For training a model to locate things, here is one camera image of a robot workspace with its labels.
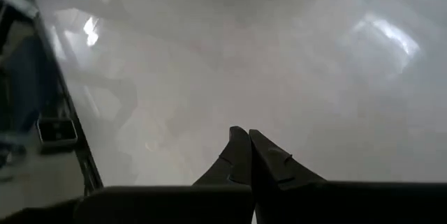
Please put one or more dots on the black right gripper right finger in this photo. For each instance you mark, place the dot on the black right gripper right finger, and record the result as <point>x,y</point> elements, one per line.
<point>314,203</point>

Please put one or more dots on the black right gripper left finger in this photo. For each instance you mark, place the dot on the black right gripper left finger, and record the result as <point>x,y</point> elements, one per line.
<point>209,199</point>

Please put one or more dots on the black rectangular device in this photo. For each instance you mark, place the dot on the black rectangular device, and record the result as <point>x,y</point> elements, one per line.
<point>56,131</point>

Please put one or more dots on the black metal table frame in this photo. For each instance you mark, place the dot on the black metal table frame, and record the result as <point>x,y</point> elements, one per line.
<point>84,161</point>

